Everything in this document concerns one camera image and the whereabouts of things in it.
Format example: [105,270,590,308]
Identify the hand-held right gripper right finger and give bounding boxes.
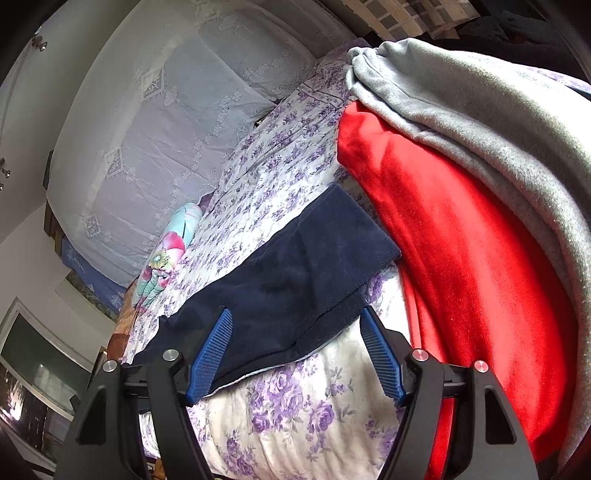
[359,306,540,480]

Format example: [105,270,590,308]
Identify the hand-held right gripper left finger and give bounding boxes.
[54,308,234,480]

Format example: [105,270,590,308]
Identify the navy blue pants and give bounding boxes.
[131,185,402,386]

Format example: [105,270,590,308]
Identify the orange blanket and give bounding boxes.
[108,286,139,365]

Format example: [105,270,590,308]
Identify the purple floral bedsheet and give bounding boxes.
[121,48,416,480]

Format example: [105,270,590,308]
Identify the colourful floral pillow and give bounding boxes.
[131,202,204,310]

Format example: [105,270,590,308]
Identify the blue cloth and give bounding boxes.
[60,235,127,315]

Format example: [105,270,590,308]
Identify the red fleece cloth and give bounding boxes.
[336,100,583,480]

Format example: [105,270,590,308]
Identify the white framed window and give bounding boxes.
[0,298,93,411]

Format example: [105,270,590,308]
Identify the white lace cover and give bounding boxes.
[46,0,365,287]

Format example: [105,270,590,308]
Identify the grey fleece cloth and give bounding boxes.
[345,38,591,467]

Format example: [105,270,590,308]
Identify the checkered cloth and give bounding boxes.
[365,0,481,42]

